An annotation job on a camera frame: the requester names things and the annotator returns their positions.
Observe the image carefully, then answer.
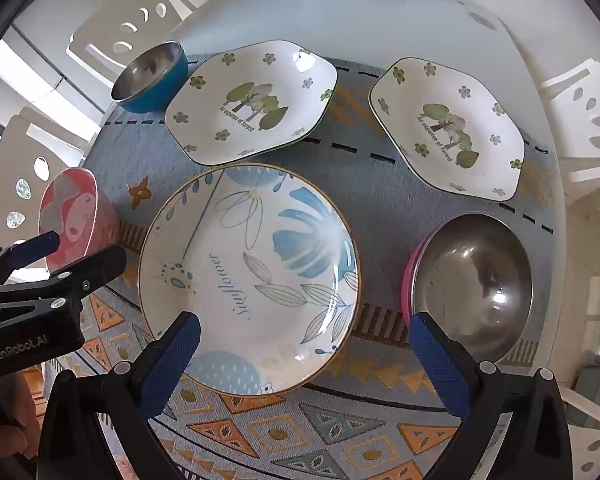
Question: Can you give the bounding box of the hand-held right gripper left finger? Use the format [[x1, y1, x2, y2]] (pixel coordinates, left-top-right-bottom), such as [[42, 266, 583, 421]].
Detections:
[[37, 311, 201, 480]]

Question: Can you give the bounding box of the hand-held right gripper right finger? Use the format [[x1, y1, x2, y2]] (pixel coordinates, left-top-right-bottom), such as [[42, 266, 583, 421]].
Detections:
[[409, 311, 571, 480]]

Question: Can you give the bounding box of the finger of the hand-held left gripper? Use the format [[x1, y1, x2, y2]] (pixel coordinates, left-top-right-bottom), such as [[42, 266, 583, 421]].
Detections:
[[0, 231, 61, 288], [0, 246, 128, 311]]

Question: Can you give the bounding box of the pink cartoon bowl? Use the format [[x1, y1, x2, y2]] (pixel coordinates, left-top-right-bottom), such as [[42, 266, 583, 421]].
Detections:
[[38, 168, 121, 273]]

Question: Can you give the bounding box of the pink steel bowl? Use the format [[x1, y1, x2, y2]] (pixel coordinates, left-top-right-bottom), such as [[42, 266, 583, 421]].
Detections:
[[401, 212, 535, 366]]

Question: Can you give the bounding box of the round blue leaf print plate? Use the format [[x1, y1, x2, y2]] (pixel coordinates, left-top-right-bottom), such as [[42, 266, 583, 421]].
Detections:
[[137, 164, 361, 397]]

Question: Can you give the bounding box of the blue steel bowl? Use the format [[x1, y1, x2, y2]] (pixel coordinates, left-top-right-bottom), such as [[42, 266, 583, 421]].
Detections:
[[111, 41, 189, 114]]

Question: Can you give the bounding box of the hexagonal tree print plate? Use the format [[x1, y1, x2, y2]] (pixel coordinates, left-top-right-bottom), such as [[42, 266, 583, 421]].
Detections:
[[164, 40, 339, 167], [368, 57, 526, 203]]

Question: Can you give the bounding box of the person's left hand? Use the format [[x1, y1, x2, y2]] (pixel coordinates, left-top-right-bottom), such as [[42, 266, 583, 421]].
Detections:
[[0, 375, 45, 461]]

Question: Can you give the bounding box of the white chair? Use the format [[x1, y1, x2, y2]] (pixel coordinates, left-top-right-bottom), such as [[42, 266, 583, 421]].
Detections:
[[539, 57, 600, 206], [560, 385, 600, 480], [67, 0, 226, 91], [0, 106, 98, 261]]

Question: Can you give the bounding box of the patterned blue table mat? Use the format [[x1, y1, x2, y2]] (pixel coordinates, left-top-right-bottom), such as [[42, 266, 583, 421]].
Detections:
[[55, 52, 561, 480]]

